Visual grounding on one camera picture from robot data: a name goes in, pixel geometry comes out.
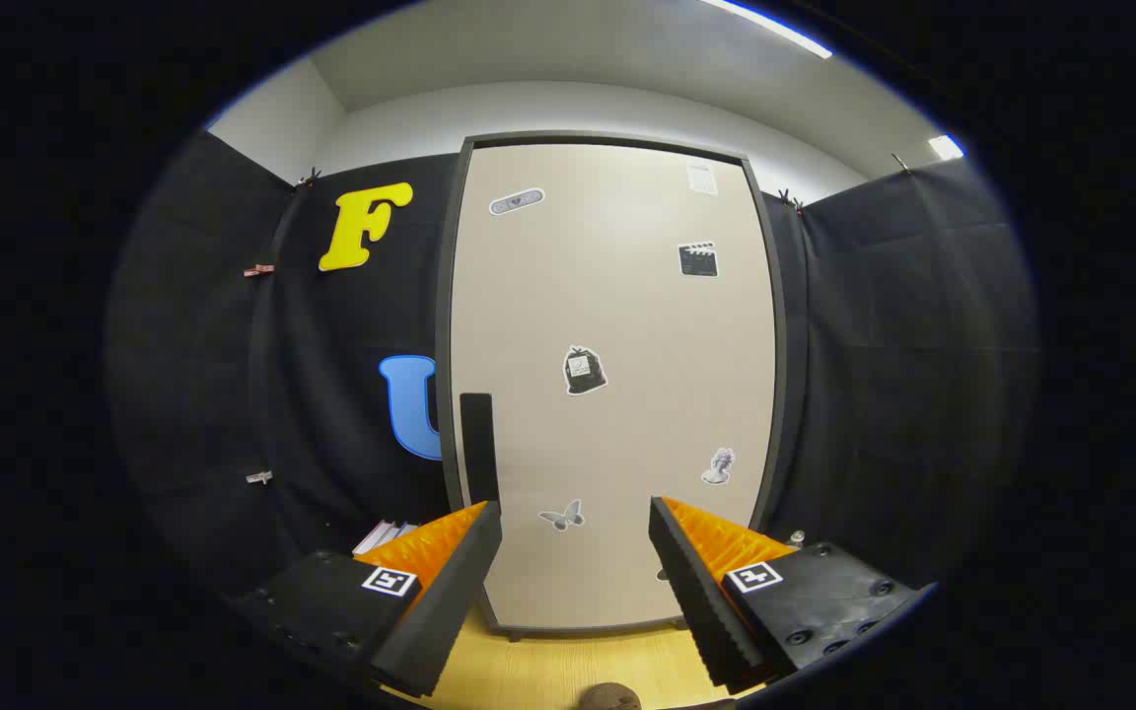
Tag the long ceiling light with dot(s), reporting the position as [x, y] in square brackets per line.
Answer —
[775, 28]

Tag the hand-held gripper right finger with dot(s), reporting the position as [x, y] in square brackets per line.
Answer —
[696, 592]

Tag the beige shoe cabinet door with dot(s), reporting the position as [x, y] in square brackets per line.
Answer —
[617, 296]

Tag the pink clothespin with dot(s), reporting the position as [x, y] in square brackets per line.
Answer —
[258, 269]

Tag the brown fuzzy shoe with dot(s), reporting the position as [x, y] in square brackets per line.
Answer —
[610, 697]

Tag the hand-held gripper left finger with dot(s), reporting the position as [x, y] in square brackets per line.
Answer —
[460, 592]

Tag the white clothespin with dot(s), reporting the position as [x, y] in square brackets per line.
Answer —
[258, 477]

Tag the small ceiling light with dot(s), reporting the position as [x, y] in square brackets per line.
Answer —
[946, 147]

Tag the black backdrop cloth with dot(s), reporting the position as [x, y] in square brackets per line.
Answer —
[903, 375]

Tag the black clip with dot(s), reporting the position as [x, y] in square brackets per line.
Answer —
[899, 161]
[310, 178]
[791, 201]

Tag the grey shoe cabinet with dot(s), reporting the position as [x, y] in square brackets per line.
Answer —
[443, 296]

